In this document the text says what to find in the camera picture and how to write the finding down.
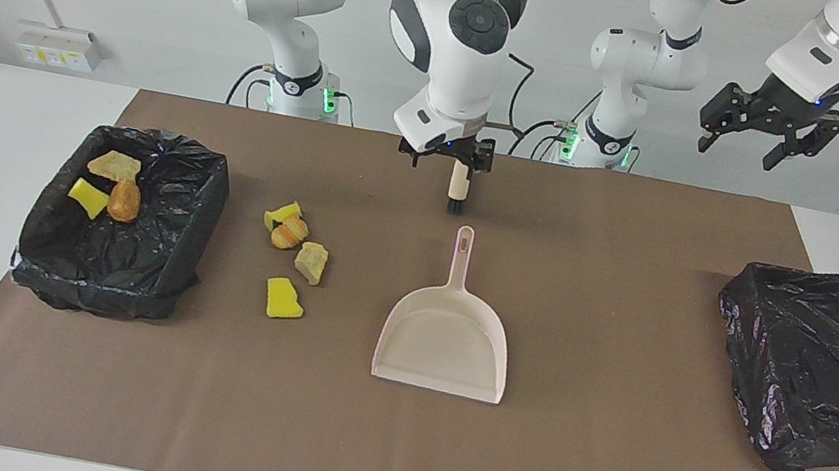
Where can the orange bread roll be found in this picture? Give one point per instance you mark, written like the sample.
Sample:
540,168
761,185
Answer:
124,202

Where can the bin wrapped in black bag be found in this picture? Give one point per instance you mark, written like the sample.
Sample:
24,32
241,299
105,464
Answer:
819,366

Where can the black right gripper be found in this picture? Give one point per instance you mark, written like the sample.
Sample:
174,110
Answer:
456,149

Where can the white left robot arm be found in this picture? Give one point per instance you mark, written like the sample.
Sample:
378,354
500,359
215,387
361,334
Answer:
640,59

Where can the small beige bread chunk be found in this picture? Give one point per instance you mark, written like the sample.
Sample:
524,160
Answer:
311,263

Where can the yellow green sponge strip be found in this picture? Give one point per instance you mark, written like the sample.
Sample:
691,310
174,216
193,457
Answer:
281,214

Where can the orange striped croissant piece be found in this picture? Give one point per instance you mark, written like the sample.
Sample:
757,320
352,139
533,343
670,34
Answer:
289,233

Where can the yellow notched sponge chunk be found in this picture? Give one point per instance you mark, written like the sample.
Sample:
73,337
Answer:
281,300

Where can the brown paper table mat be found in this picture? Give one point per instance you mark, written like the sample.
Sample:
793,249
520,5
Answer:
379,462

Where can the beige hand brush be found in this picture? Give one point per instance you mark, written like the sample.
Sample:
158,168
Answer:
459,186

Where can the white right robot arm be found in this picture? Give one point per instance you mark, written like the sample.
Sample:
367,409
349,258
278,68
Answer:
457,70

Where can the yellow sponge piece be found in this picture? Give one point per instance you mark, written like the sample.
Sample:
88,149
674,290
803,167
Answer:
87,198

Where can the pink plastic dustpan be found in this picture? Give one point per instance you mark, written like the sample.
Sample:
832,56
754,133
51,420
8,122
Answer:
443,343

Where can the beige sponge chunk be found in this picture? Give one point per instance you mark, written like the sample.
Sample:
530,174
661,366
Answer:
112,165

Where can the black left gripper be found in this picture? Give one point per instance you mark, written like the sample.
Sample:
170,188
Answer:
789,98

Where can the open bin with black bag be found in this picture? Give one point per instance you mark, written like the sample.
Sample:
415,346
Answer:
148,257

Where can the white wall socket box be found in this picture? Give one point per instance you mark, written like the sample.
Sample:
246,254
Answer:
60,47

